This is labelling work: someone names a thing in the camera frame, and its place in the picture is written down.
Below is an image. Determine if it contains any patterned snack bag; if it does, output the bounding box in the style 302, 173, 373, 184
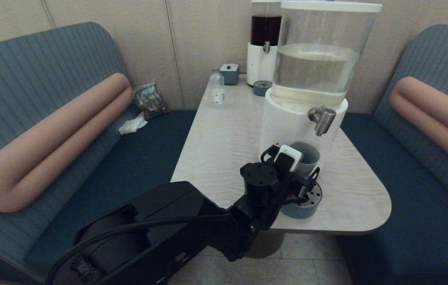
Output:
133, 82, 169, 120

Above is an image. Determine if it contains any blue upholstered bench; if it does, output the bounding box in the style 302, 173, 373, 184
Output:
335, 25, 448, 285
0, 22, 199, 285

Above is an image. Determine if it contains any crumpled white tissue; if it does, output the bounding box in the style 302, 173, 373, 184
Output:
118, 112, 148, 135

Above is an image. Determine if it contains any small blue drip tray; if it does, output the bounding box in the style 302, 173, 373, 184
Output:
253, 81, 273, 97

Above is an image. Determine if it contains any white dispenser lid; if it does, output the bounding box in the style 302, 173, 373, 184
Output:
281, 0, 383, 13

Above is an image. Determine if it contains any large steel dispenser tap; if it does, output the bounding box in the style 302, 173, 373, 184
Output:
308, 106, 337, 137

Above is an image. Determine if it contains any blue-grey tissue box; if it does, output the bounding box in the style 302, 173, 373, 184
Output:
220, 63, 240, 86

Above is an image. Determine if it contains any small clear bottle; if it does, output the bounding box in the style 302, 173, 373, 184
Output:
209, 68, 225, 108

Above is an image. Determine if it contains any dark drink dispenser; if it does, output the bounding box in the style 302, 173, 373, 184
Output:
247, 0, 284, 87

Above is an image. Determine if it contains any grey plastic cup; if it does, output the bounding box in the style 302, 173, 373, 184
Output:
287, 142, 321, 181

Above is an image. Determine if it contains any ribbed table pedestal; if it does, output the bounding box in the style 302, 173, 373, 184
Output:
244, 232, 286, 259

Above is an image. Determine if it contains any large blue drip tray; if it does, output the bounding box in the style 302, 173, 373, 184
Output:
280, 180, 323, 219

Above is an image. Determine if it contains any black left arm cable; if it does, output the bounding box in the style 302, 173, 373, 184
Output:
46, 145, 280, 285

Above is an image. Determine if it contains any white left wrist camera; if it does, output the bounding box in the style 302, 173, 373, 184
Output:
273, 145, 303, 173

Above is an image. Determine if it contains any pink bolster cushion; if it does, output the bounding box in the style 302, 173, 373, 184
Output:
389, 77, 448, 178
0, 73, 134, 213

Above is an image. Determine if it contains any large clear water dispenser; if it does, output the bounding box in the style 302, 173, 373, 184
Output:
258, 0, 383, 179

